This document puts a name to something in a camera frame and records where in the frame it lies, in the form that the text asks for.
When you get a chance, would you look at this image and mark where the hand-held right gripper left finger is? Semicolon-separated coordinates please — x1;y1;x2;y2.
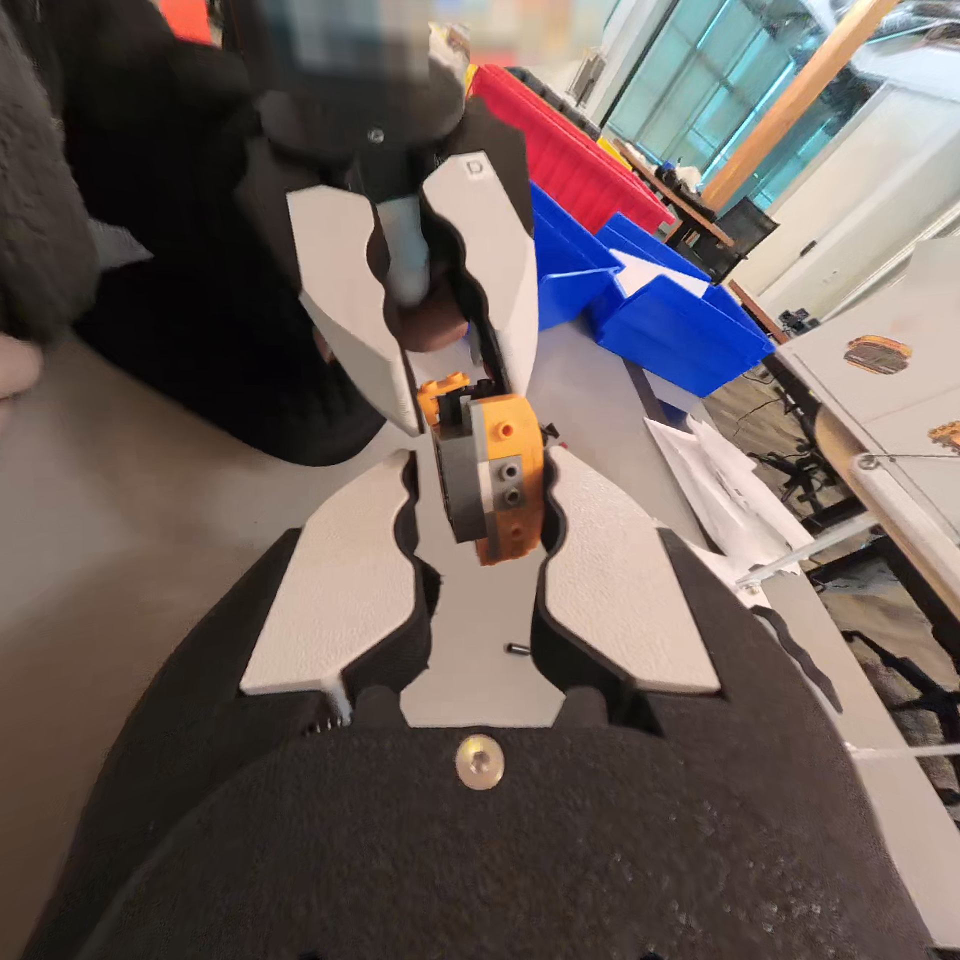
239;448;437;725

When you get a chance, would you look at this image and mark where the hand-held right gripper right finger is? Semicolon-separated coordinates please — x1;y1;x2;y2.
532;446;723;698

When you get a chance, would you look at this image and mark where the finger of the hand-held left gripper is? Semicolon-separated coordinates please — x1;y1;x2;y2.
287;187;425;438
420;152;541;397

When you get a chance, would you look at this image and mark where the orange lego car section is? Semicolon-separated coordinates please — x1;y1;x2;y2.
428;390;549;567

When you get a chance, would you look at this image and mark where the small orange lego piece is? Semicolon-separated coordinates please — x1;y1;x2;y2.
417;373;473;428

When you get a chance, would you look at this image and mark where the person's left hand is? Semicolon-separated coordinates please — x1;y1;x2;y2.
393;288;473;356

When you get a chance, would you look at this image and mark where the blue plastic bin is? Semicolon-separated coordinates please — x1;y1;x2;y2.
593;214;775;399
529;184;628;332

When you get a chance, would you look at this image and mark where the red plastic bin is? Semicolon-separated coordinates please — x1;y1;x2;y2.
467;64;677;236

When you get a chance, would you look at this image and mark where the black office chair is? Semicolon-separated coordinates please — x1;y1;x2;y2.
716;197;781;283

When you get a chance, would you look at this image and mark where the dark fleece jacket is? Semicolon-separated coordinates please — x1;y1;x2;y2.
0;0;101;347

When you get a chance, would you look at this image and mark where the beige sweatshirt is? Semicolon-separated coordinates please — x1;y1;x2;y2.
0;334;44;404

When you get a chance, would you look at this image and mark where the white tray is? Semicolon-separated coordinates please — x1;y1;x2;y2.
686;540;960;950

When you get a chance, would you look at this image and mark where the wooden post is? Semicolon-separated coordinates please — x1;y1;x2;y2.
701;0;901;213

